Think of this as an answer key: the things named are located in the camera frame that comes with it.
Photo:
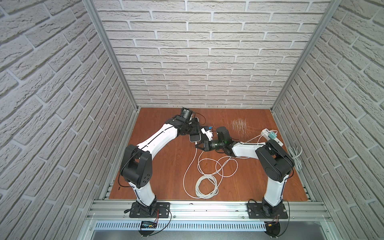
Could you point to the white power strip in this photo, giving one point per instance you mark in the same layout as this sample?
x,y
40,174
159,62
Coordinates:
x,y
265,134

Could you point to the left controller board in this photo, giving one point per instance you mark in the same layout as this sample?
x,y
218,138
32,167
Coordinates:
x,y
148,225

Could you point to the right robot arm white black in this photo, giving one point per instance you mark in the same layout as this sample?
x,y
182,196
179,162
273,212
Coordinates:
x,y
276,162

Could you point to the aluminium front rail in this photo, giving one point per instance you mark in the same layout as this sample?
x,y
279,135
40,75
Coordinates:
x,y
201,216

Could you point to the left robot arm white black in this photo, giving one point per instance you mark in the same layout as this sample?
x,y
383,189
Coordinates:
x,y
136,166

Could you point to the controller board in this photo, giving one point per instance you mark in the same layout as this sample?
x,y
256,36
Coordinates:
x,y
272,229
148,225

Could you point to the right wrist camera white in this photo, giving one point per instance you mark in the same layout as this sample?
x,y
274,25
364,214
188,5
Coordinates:
x,y
207,133

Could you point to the phone with grey case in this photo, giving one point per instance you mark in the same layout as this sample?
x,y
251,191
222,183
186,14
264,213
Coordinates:
x,y
195,138

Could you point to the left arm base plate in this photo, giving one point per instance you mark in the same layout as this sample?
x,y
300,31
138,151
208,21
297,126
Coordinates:
x,y
158,209

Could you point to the teal USB charger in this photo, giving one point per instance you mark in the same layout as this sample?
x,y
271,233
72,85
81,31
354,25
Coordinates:
x,y
272,135

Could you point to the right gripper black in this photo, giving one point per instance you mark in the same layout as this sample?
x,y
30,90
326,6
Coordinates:
x,y
207,145

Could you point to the right controller board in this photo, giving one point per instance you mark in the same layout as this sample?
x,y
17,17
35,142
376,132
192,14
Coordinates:
x,y
272,229

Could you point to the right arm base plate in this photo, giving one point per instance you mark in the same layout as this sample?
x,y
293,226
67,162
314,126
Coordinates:
x,y
265,211

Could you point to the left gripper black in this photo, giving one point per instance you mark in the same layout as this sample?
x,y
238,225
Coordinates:
x,y
194,130

